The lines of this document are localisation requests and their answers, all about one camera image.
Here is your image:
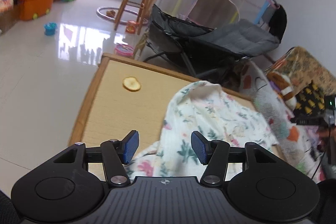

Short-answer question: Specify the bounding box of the person's right hand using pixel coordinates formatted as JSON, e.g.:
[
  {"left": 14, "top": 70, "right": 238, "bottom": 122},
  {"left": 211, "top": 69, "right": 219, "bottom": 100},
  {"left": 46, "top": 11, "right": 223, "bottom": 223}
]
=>
[{"left": 316, "top": 126, "right": 336, "bottom": 139}]

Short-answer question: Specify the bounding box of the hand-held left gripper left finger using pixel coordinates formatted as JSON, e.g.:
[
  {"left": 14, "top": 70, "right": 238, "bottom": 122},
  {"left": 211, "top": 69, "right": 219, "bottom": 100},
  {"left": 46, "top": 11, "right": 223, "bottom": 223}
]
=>
[{"left": 49, "top": 130, "right": 139, "bottom": 186}]

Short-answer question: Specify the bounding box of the blue toy cup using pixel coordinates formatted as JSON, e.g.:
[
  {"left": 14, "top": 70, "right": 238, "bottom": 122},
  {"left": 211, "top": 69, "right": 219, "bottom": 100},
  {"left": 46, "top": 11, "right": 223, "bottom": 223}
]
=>
[{"left": 44, "top": 22, "right": 57, "bottom": 36}]

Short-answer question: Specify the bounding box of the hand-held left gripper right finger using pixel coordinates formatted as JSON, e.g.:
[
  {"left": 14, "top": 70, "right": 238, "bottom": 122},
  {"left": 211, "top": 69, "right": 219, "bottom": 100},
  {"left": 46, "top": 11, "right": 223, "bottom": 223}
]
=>
[{"left": 191, "top": 131, "right": 285, "bottom": 186}]

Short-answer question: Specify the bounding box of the orange storage bin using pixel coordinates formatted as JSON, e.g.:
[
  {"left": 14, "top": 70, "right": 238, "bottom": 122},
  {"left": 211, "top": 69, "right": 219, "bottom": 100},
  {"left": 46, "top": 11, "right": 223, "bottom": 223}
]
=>
[{"left": 17, "top": 0, "right": 55, "bottom": 21}]

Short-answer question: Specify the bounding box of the cardboard box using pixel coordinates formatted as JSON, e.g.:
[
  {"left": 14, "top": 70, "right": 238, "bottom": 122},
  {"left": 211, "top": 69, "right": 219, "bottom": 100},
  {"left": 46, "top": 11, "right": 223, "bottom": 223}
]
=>
[{"left": 0, "top": 4, "right": 20, "bottom": 33}]

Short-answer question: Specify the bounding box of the yellow round disc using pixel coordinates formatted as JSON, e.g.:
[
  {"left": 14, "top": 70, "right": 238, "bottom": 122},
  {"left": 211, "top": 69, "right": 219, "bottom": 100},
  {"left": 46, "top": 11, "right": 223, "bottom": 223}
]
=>
[{"left": 123, "top": 77, "right": 141, "bottom": 92}]

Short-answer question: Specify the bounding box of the black hanging garment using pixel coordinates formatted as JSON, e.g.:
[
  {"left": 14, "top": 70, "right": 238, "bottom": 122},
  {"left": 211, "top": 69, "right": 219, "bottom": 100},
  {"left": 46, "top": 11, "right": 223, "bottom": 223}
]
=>
[{"left": 269, "top": 5, "right": 288, "bottom": 43}]

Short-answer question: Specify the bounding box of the floral baby shirt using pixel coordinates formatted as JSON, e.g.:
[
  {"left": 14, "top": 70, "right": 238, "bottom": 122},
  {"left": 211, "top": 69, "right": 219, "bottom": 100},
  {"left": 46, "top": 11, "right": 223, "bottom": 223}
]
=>
[{"left": 131, "top": 80, "right": 279, "bottom": 178}]

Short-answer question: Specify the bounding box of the heart patterned quilt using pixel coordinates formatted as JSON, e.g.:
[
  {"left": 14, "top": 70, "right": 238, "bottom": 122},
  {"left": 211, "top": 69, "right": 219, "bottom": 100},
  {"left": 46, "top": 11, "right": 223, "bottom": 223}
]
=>
[{"left": 243, "top": 63, "right": 328, "bottom": 177}]

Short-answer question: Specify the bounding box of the pink toy drum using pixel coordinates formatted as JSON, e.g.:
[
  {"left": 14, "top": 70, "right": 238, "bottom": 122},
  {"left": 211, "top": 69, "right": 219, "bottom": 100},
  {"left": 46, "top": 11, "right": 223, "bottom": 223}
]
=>
[{"left": 115, "top": 43, "right": 134, "bottom": 56}]

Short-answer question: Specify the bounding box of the brown white plush toy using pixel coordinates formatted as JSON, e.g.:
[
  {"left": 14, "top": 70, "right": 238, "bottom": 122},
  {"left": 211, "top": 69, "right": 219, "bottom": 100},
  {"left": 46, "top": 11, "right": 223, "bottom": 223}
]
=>
[{"left": 266, "top": 70, "right": 297, "bottom": 110}]

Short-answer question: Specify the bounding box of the hula hoop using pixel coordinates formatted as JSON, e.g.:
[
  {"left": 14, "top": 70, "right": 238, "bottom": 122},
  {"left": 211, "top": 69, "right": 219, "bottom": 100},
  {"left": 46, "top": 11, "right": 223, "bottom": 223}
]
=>
[{"left": 96, "top": 6, "right": 149, "bottom": 25}]

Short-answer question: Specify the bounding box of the orange toy drum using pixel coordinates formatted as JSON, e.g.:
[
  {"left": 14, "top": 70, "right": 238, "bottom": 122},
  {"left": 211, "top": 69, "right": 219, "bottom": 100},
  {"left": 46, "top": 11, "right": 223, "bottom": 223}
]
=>
[{"left": 125, "top": 20, "right": 139, "bottom": 33}]

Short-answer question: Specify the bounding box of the floral cushion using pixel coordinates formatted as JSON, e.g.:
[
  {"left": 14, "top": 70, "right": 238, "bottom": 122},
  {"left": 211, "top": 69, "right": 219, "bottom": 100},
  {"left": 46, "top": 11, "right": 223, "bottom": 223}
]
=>
[{"left": 265, "top": 47, "right": 336, "bottom": 98}]

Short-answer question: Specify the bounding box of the grey folding recliner chair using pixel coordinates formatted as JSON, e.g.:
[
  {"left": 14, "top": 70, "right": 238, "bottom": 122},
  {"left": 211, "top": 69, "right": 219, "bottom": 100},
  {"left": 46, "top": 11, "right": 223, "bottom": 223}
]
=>
[{"left": 143, "top": 4, "right": 281, "bottom": 77}]

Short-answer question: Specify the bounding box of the black tree patterned pillow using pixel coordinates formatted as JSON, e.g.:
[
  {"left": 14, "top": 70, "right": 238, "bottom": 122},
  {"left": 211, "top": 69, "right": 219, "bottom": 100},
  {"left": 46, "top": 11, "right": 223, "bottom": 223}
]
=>
[{"left": 293, "top": 81, "right": 328, "bottom": 119}]

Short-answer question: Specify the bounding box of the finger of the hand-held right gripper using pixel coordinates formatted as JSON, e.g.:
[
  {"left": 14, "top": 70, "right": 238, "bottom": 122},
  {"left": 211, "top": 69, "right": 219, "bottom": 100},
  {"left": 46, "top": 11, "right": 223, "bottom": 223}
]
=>
[{"left": 290, "top": 115, "right": 325, "bottom": 125}]

